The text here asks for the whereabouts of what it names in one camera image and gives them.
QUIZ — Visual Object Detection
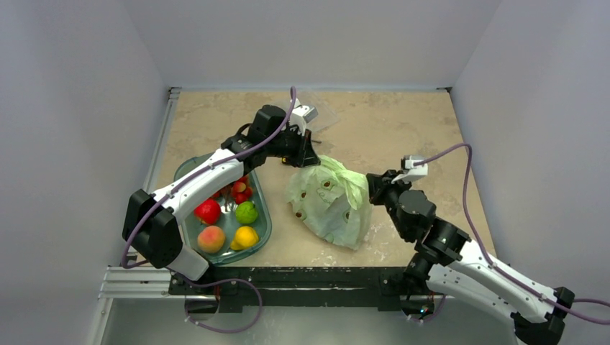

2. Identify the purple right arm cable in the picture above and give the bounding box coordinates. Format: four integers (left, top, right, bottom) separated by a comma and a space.
407, 142, 610, 326

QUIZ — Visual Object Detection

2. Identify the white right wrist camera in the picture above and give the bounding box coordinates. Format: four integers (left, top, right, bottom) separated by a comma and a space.
391, 155, 429, 184

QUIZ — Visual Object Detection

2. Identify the green fake guava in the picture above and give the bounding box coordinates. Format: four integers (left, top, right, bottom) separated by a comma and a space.
234, 201, 258, 224

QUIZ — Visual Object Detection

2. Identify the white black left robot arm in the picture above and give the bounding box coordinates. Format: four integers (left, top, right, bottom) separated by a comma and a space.
122, 105, 320, 294

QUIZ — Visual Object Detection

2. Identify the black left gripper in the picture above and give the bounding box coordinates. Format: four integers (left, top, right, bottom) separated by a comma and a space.
265, 125, 319, 168

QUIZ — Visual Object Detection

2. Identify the red fake apple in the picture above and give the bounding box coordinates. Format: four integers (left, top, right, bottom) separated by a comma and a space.
194, 198, 222, 226

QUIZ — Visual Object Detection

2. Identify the orange fake peach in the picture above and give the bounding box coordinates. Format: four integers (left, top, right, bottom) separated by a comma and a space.
197, 226, 226, 254

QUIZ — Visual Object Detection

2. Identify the yellow fake lemon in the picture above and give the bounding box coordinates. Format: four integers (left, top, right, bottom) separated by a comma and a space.
229, 226, 260, 251

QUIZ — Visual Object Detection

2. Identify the teal plastic tray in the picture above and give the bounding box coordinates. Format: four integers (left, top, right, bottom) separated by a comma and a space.
180, 171, 272, 266

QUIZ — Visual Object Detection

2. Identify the green plastic bag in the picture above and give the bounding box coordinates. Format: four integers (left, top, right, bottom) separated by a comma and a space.
284, 155, 373, 250

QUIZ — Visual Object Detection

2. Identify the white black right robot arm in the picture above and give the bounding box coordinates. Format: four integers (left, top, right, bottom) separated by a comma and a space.
366, 170, 575, 344

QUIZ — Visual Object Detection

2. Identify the black aluminium base frame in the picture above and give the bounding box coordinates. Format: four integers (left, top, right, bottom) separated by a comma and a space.
88, 88, 532, 345

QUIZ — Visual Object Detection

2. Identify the red fake lychee bunch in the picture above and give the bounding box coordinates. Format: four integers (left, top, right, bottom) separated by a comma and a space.
211, 175, 254, 205

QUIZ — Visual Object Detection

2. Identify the clear plastic screw box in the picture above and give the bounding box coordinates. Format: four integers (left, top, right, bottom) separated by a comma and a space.
298, 91, 340, 133

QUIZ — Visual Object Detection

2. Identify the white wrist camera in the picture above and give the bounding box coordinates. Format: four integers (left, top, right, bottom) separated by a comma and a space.
287, 99, 319, 136
391, 155, 429, 184

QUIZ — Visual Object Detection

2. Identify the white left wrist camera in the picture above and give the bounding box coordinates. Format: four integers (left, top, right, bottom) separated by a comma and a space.
287, 99, 319, 136

